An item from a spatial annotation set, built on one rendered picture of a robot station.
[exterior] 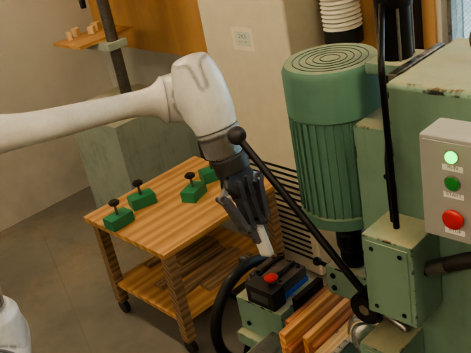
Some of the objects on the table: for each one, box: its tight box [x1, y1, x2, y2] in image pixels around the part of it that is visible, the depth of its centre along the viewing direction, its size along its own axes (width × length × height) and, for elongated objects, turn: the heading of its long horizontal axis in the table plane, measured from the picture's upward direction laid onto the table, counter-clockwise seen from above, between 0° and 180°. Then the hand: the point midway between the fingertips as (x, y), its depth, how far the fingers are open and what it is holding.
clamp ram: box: [289, 277, 324, 312], centre depth 151 cm, size 9×8×9 cm
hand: (261, 240), depth 145 cm, fingers closed
